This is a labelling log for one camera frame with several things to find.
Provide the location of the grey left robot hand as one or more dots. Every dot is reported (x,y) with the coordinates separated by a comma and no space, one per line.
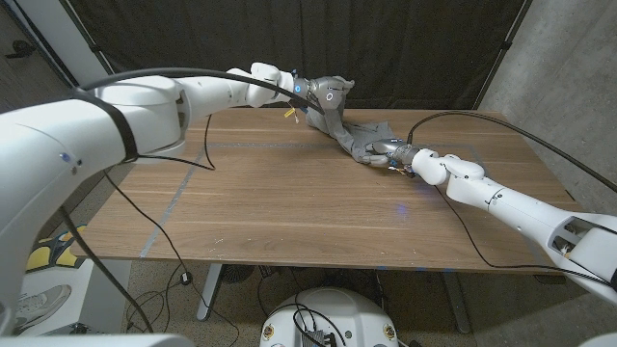
(328,94)

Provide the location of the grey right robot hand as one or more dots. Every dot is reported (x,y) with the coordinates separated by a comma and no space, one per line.
(393,150)

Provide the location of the gray shorts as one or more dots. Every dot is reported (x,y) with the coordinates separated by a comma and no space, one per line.
(359,140)

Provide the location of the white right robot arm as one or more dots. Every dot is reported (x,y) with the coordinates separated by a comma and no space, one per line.
(506,202)

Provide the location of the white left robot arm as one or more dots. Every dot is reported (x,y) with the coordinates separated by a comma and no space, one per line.
(72,135)

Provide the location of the black backdrop curtain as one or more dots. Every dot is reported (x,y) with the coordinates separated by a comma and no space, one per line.
(410,48)

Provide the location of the black backdrop stand pole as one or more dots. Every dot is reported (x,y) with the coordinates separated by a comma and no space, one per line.
(87,36)
(503,45)

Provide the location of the grey table leg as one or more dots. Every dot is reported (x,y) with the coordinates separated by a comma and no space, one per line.
(455,299)

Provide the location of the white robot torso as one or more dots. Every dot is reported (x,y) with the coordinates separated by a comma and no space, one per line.
(347,313)

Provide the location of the black round floor fan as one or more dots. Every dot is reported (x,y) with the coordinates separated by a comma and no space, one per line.
(236,273)

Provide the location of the grey electronics box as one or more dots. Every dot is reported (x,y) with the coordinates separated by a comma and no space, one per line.
(315,338)

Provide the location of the black round floor plug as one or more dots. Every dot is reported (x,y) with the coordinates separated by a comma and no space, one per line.
(186,278)

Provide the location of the white table leg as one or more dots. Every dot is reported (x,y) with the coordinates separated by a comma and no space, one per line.
(209,294)

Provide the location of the brown wooden door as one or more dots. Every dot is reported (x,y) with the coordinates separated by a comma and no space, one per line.
(29,82)

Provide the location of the yellow and black floor object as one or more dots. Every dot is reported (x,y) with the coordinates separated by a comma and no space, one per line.
(43,258)

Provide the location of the white robot chest edge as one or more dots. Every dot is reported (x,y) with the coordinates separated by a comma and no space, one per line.
(96,341)

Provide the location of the white sneaker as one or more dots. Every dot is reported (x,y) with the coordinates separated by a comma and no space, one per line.
(43,301)

